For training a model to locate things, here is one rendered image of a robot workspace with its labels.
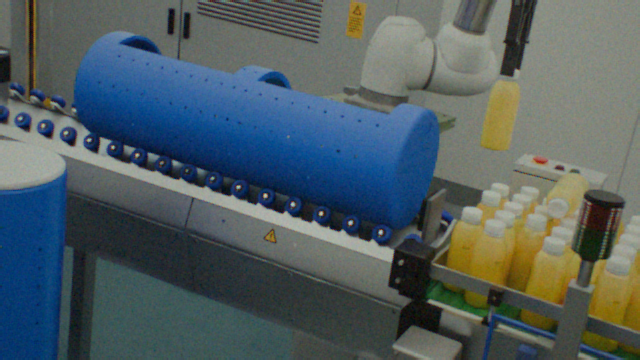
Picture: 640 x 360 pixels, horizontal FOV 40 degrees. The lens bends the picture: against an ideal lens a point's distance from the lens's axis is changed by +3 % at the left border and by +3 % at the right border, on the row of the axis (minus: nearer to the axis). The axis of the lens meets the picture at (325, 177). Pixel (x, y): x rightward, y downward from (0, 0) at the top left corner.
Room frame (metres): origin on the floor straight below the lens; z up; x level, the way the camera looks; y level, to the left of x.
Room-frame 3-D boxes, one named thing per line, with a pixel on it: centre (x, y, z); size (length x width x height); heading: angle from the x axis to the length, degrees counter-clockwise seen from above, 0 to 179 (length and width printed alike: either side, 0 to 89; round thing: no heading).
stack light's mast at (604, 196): (1.32, -0.45, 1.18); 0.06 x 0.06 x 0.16
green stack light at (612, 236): (1.32, -0.45, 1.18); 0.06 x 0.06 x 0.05
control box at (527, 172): (1.98, -0.56, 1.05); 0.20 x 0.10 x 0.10; 65
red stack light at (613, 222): (1.32, -0.45, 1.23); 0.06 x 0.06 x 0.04
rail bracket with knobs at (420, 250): (1.60, -0.21, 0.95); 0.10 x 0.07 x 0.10; 155
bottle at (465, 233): (1.66, -0.31, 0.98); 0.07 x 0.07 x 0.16
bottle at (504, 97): (1.87, -0.37, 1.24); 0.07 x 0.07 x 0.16
